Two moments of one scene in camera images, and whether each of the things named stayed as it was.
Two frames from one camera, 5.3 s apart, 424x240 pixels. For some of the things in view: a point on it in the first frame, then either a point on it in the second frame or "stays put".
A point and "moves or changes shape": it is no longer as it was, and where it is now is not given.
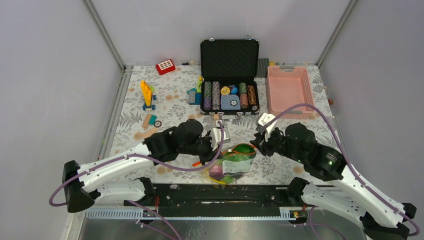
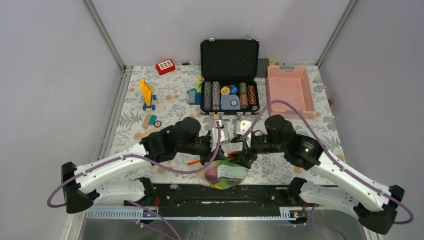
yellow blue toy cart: [147, 92] stays put
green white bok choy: [240, 152] moves or changes shape
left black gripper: [212, 154] stays put
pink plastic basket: [287, 86] stays put
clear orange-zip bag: [234, 163] moves or changes shape
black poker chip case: [229, 69] stays put
